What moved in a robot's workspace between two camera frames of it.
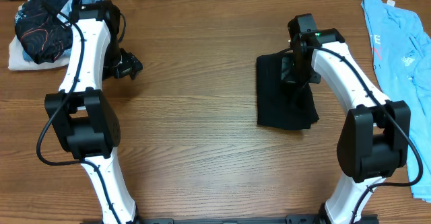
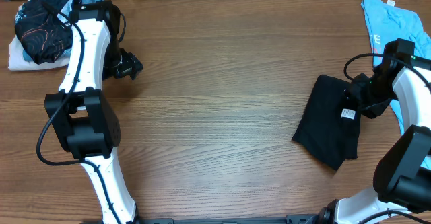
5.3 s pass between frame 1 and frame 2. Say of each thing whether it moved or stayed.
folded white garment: stayed
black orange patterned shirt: stayed
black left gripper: stayed
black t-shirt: moved
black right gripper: moved
